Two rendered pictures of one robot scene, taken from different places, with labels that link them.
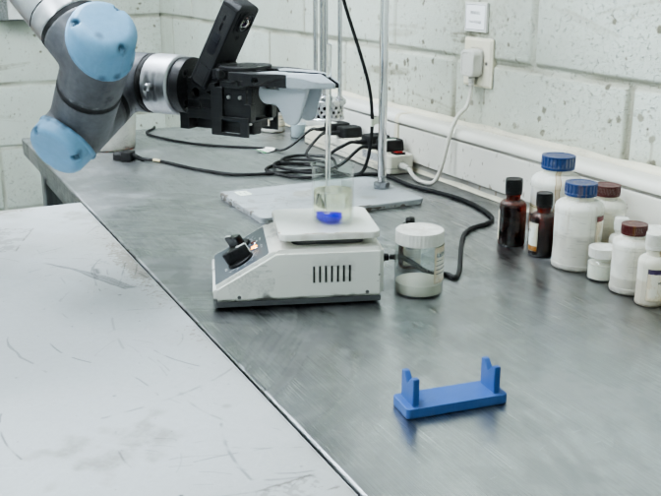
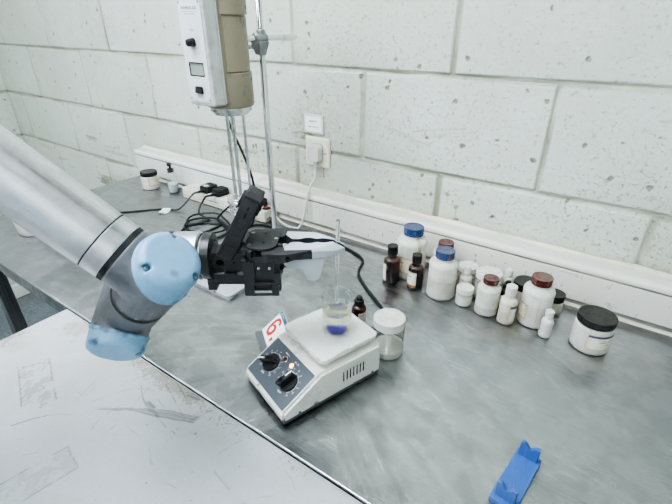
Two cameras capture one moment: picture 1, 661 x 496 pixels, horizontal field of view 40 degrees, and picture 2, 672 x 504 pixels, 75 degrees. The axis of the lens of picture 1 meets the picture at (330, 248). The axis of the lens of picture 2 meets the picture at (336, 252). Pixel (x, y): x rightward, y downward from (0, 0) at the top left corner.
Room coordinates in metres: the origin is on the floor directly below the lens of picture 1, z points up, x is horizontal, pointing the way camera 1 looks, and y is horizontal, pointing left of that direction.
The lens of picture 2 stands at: (0.54, 0.29, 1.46)
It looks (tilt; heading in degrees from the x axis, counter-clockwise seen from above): 28 degrees down; 331
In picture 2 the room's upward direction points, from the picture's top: straight up
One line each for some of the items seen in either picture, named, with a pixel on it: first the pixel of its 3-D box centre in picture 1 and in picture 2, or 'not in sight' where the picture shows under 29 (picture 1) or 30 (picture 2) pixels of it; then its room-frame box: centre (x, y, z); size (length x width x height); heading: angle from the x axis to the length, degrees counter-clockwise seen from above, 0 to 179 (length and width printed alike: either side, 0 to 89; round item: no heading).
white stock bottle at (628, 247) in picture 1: (631, 257); (488, 294); (1.06, -0.37, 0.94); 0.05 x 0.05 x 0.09
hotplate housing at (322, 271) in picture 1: (303, 258); (318, 356); (1.06, 0.03, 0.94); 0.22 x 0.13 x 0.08; 98
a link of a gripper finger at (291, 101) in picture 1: (294, 99); (314, 263); (1.05, 0.04, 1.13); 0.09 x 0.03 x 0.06; 61
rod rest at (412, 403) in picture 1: (450, 386); (517, 473); (0.75, -0.11, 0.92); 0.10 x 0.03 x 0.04; 109
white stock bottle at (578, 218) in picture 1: (577, 223); (442, 272); (1.16, -0.33, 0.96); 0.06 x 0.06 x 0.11
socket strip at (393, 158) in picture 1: (354, 146); (226, 200); (1.91, -0.05, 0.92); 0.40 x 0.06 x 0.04; 26
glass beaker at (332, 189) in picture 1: (331, 191); (337, 312); (1.06, 0.00, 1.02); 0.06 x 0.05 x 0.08; 165
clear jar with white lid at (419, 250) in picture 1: (419, 260); (388, 334); (1.05, -0.11, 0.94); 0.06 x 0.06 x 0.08
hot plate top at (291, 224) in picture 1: (324, 222); (330, 331); (1.07, 0.01, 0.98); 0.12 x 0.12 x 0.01; 8
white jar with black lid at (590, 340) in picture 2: not in sight; (593, 330); (0.88, -0.46, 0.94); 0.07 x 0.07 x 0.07
